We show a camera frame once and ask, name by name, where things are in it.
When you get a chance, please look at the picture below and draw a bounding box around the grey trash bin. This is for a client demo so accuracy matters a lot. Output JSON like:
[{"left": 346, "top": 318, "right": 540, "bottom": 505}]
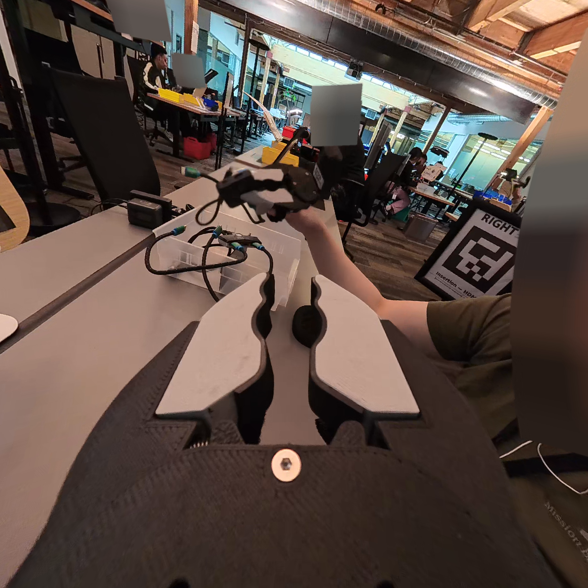
[{"left": 404, "top": 212, "right": 440, "bottom": 244}]

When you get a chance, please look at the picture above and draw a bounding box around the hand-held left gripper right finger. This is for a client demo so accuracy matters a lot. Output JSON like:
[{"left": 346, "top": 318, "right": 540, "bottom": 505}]
[{"left": 308, "top": 275, "right": 421, "bottom": 445}]

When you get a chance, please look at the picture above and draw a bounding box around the black white marker sign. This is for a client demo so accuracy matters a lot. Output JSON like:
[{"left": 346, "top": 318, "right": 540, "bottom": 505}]
[{"left": 413, "top": 198, "right": 523, "bottom": 301}]

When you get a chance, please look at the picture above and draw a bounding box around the black floor lamp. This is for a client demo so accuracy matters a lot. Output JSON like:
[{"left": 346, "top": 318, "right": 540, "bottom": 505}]
[{"left": 459, "top": 132, "right": 498, "bottom": 196}]

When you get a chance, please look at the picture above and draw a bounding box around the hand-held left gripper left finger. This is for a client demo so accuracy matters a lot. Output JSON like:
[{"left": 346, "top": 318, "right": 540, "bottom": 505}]
[{"left": 156, "top": 272, "right": 277, "bottom": 445}]

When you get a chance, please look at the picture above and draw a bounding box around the thin black power cord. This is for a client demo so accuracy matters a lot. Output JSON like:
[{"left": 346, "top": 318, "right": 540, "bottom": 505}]
[{"left": 89, "top": 198, "right": 131, "bottom": 216}]

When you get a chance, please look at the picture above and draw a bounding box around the black desk control box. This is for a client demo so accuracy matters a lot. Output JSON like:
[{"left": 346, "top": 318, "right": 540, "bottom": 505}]
[{"left": 126, "top": 190, "right": 177, "bottom": 229}]

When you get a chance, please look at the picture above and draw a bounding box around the red plastic crate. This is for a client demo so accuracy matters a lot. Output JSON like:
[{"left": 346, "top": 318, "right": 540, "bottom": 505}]
[{"left": 183, "top": 134, "right": 217, "bottom": 161}]

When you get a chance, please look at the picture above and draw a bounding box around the thin black looped cord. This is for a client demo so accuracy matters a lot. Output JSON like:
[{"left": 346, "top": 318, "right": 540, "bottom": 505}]
[{"left": 196, "top": 195, "right": 267, "bottom": 227}]

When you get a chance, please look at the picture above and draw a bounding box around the person's right forearm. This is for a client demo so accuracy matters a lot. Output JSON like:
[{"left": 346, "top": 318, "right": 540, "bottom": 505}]
[{"left": 287, "top": 223, "right": 435, "bottom": 324}]

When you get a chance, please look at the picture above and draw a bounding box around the silver air duct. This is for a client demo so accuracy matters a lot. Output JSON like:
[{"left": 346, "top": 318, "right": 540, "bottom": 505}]
[{"left": 441, "top": 55, "right": 567, "bottom": 103}]

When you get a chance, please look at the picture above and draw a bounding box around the person's right hand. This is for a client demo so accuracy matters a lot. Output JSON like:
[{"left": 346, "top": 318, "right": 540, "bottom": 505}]
[{"left": 276, "top": 206, "right": 324, "bottom": 235}]

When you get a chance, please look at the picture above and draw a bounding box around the white drawstring cord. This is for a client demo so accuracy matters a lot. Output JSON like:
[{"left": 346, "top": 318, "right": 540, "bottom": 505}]
[{"left": 500, "top": 440, "right": 588, "bottom": 496}]

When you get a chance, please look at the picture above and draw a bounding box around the black office chair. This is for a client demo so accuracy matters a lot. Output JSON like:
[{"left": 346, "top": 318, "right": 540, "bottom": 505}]
[
  {"left": 342, "top": 152, "right": 410, "bottom": 239},
  {"left": 50, "top": 68, "right": 162, "bottom": 205}
]

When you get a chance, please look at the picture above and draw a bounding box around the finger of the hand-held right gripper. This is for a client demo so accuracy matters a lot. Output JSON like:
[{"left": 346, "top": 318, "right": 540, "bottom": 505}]
[
  {"left": 248, "top": 166, "right": 289, "bottom": 183},
  {"left": 238, "top": 187, "right": 297, "bottom": 217}
]

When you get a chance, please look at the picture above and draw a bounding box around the clear plastic bin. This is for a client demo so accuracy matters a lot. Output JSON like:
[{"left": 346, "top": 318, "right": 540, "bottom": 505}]
[{"left": 152, "top": 209, "right": 301, "bottom": 306}]

